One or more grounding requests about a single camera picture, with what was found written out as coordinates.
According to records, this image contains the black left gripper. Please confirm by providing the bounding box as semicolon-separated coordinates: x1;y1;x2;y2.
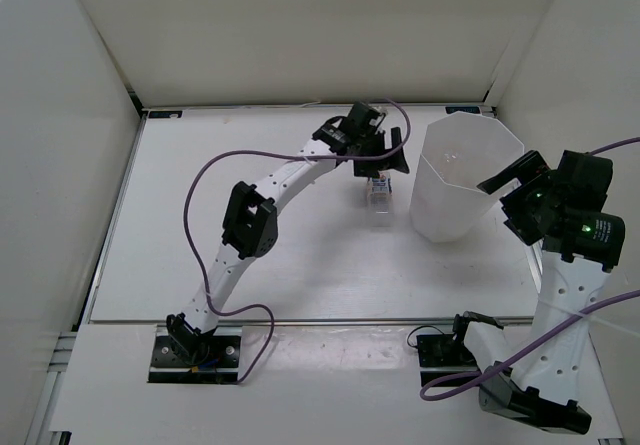
354;127;409;179

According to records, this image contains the white cap labeled bottle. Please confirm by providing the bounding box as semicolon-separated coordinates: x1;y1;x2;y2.
365;171;395;227

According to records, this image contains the white octagonal plastic bin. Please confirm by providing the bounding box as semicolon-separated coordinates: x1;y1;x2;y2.
409;112;525;243

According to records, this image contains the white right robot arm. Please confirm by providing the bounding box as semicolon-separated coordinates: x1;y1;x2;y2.
449;151;625;435

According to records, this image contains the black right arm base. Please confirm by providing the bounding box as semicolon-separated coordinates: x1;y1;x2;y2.
406;312;479;386

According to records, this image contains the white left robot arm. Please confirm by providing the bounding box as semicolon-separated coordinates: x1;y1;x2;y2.
166;111;411;367

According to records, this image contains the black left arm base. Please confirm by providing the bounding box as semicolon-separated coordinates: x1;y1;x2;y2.
147;320;243;385

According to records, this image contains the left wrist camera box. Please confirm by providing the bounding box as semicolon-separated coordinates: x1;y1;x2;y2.
339;102;386;137

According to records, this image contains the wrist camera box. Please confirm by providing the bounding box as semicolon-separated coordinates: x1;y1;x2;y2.
339;102;386;137
557;150;613;208

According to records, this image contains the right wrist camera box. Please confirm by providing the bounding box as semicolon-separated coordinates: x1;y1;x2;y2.
557;150;613;208

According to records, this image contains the aluminium table rail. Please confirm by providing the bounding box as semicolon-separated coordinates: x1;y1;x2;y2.
89;315;534;327

